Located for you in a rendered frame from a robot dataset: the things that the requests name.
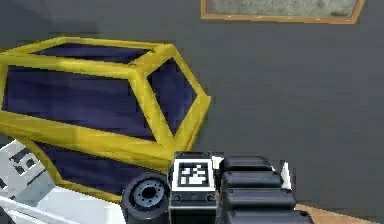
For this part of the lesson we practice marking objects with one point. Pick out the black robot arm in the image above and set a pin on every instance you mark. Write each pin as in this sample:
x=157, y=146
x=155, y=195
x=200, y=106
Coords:
x=253, y=193

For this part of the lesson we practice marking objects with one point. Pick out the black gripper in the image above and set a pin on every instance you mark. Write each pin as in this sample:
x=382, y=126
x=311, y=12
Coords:
x=146, y=195

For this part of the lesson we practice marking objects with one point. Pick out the yellow and navy cabinet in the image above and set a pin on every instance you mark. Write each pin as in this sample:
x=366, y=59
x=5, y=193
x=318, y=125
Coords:
x=83, y=110

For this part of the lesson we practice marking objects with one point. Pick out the white block with black marks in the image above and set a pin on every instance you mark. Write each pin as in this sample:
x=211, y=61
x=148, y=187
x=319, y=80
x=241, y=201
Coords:
x=23, y=173

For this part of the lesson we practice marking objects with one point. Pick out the wood framed wall picture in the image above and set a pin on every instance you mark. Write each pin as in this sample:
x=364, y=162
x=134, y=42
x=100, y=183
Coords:
x=283, y=9

